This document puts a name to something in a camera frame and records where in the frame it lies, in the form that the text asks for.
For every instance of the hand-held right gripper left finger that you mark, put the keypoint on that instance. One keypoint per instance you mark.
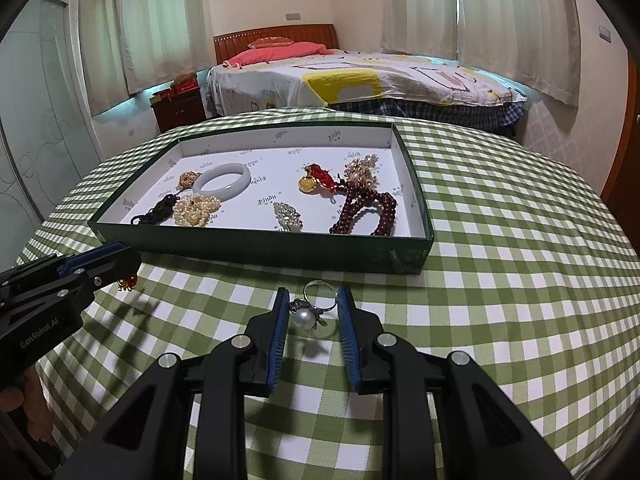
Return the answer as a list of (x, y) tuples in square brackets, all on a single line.
[(273, 355)]

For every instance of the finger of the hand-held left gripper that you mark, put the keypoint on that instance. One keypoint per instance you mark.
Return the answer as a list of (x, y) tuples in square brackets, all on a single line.
[(117, 267), (95, 255)]

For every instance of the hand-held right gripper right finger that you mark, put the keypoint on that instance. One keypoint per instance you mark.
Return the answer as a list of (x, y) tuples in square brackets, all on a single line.
[(350, 350)]

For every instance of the small red gold charm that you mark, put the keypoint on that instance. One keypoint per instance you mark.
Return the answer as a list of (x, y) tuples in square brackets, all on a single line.
[(127, 282)]

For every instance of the dark green shallow box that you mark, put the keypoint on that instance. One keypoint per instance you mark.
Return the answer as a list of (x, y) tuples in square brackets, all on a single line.
[(250, 252)]

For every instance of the small gold brooch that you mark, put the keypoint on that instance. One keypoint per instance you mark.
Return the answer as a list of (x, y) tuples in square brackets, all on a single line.
[(187, 179)]

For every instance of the pale jade bangle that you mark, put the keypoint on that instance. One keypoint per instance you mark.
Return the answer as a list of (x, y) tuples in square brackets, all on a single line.
[(220, 193)]

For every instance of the silver crystal brooch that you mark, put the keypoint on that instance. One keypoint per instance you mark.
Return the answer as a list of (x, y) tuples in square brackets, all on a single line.
[(287, 216)]

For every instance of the gold pearl cluster brooch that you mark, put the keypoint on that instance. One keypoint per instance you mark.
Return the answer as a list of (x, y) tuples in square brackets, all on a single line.
[(361, 170)]

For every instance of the person's left hand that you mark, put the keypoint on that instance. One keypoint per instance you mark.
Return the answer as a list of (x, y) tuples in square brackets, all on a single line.
[(39, 405)]

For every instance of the frosted glass wardrobe door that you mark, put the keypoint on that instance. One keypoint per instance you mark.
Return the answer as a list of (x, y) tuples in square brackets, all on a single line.
[(40, 120)]

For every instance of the green checked tablecloth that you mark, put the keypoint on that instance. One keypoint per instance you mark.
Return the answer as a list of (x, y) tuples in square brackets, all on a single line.
[(500, 285)]

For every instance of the dark wooden nightstand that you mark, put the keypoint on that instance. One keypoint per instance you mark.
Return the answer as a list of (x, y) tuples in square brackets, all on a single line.
[(180, 110)]

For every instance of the red box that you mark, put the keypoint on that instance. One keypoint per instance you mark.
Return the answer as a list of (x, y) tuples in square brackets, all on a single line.
[(182, 89)]

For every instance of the brown soft item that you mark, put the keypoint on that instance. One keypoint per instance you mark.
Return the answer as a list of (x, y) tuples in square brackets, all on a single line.
[(184, 80)]

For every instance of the white sheer curtain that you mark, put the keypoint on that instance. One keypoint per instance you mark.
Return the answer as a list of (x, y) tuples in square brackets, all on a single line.
[(420, 7), (520, 25), (100, 35), (165, 20)]

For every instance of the wooden bed headboard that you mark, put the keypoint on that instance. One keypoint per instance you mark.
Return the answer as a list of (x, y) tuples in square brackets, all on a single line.
[(235, 42)]

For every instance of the blue plaid bedsheet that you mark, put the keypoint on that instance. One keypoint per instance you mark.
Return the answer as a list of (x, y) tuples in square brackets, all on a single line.
[(450, 112)]

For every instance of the pink pillow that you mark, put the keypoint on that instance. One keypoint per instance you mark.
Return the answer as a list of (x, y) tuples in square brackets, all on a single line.
[(280, 52)]

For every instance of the red patterned cushion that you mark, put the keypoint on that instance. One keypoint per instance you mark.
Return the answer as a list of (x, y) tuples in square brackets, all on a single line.
[(270, 41)]

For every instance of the bed with patterned cover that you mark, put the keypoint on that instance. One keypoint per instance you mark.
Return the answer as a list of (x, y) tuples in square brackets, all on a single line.
[(425, 77)]

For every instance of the wooden room door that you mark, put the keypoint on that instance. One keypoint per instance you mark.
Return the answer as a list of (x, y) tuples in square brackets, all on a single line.
[(627, 150)]

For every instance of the wall switch panel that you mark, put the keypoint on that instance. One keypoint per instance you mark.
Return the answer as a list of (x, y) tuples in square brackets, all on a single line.
[(605, 34)]

